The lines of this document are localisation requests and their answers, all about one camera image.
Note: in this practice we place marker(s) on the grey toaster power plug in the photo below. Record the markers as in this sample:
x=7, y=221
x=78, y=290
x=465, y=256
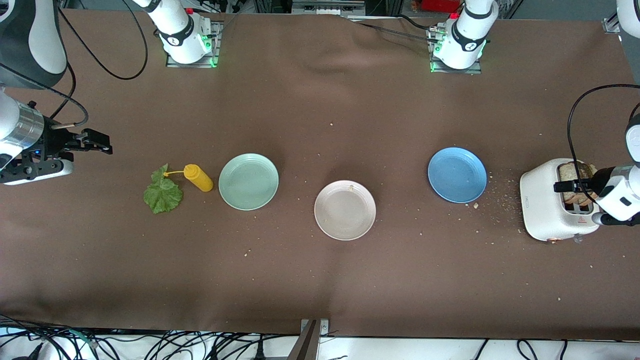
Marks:
x=578, y=239

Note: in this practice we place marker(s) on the white two-slot toaster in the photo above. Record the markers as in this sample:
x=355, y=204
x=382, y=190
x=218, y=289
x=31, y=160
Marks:
x=542, y=205

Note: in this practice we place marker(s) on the beige plate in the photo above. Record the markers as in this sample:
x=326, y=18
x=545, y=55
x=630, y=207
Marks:
x=345, y=212

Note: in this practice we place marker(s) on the brown bread slice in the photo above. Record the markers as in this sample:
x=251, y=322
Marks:
x=593, y=169
x=570, y=172

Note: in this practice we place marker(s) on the grey metal equipment box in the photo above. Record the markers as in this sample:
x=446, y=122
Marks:
x=325, y=6

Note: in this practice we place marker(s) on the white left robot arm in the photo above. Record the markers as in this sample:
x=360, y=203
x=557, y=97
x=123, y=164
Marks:
x=622, y=195

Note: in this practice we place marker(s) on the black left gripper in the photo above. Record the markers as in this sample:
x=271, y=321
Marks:
x=601, y=176

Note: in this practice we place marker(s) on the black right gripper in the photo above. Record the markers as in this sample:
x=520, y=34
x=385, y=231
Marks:
x=54, y=140

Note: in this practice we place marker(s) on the light green plate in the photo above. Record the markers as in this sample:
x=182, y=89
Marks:
x=248, y=182

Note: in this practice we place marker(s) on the red box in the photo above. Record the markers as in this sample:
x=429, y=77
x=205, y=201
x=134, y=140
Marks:
x=440, y=5

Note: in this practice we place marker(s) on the brown table cloth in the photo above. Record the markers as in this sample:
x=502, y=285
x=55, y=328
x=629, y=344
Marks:
x=300, y=125

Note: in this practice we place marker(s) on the metal table edge bracket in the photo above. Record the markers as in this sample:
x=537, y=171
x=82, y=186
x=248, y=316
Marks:
x=307, y=345

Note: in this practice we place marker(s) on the blue plate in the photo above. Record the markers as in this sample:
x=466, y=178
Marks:
x=457, y=175

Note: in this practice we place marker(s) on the aluminium frame profile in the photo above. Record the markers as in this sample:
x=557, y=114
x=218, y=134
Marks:
x=610, y=26

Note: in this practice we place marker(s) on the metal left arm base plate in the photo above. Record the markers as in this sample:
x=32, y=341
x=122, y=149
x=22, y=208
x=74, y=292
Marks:
x=475, y=71

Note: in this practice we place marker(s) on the green lettuce leaf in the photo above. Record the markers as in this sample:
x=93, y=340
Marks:
x=162, y=197

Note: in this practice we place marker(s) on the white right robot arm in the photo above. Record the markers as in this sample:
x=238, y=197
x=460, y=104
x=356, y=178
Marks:
x=45, y=40

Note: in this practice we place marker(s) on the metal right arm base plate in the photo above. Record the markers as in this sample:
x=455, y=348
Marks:
x=216, y=50

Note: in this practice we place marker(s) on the yellow mustard squeeze bottle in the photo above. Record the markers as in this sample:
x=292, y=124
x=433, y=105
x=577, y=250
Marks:
x=200, y=180

